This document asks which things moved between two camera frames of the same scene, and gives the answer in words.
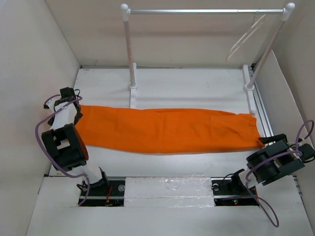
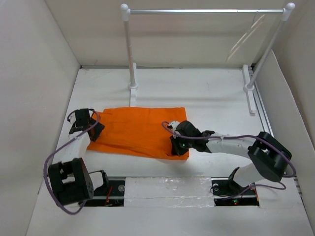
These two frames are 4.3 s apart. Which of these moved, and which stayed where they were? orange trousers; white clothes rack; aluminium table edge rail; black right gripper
Moved: orange trousers; black right gripper
Stayed: white clothes rack; aluminium table edge rail
